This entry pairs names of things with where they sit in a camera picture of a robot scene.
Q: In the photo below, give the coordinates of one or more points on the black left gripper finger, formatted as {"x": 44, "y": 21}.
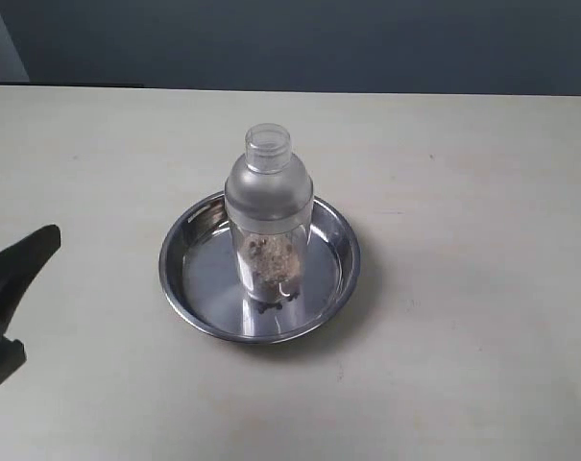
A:
{"x": 20, "y": 263}

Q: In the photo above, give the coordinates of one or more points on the clear plastic shaker bottle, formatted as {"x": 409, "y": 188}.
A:
{"x": 269, "y": 197}

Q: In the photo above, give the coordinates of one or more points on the round stainless steel plate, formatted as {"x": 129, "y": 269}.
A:
{"x": 198, "y": 276}

